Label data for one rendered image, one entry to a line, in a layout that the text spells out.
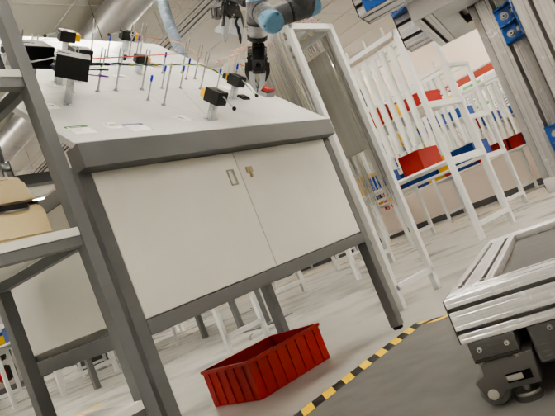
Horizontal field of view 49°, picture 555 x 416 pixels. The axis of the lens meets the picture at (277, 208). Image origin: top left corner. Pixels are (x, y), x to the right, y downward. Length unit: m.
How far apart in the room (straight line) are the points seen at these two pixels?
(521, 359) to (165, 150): 1.05
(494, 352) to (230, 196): 0.99
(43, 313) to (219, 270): 0.51
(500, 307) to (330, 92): 2.23
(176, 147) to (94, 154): 0.28
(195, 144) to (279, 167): 0.42
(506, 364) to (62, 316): 1.14
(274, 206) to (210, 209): 0.30
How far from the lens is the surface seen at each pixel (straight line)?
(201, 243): 1.76
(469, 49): 10.76
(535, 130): 1.53
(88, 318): 1.69
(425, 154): 5.20
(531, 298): 1.20
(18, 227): 1.46
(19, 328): 1.86
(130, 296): 1.56
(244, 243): 1.87
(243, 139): 1.99
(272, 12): 2.04
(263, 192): 2.03
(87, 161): 1.57
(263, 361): 2.18
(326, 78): 3.29
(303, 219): 2.14
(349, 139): 3.23
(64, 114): 1.79
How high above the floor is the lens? 0.42
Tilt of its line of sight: 5 degrees up
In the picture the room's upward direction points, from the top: 22 degrees counter-clockwise
